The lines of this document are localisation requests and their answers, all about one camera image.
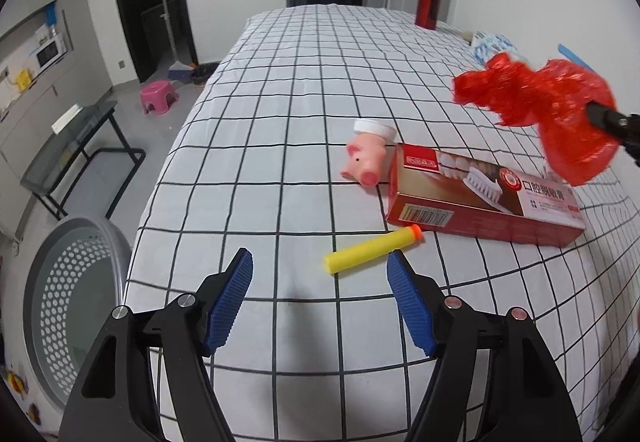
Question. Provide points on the red thermos bottle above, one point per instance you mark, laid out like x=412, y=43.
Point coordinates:
x=427, y=13

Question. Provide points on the brown wicker trash bin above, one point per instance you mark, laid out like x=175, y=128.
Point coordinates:
x=201, y=74

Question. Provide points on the pink pig toy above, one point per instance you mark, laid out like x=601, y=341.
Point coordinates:
x=366, y=152

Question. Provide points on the white black checkered tablecloth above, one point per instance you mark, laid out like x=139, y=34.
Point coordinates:
x=257, y=164

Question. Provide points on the yellow container on counter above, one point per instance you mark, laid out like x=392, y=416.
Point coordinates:
x=23, y=80

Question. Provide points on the white microwave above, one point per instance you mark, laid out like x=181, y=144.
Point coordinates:
x=48, y=53

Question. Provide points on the grey perforated laundry basket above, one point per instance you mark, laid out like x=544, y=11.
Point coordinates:
x=76, y=279

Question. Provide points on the white paper on table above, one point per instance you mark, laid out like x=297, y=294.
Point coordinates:
x=62, y=122

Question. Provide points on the red toothpaste box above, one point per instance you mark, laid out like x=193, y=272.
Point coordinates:
x=458, y=195

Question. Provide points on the yellow foam dart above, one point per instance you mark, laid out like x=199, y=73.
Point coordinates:
x=365, y=252

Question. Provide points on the blue white tissue pack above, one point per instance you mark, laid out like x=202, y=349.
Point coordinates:
x=485, y=46

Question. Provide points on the pink plastic stool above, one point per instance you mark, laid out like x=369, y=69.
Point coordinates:
x=158, y=97

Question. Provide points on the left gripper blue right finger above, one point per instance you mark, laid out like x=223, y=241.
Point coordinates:
x=417, y=297

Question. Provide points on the red plastic bag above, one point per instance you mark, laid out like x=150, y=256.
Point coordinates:
x=554, y=99

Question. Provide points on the black glass side table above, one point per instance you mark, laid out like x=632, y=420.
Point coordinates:
x=56, y=157

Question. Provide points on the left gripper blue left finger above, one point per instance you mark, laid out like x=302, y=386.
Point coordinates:
x=231, y=288

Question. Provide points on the grey cabinet counter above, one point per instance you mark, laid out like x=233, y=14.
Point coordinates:
x=79, y=77

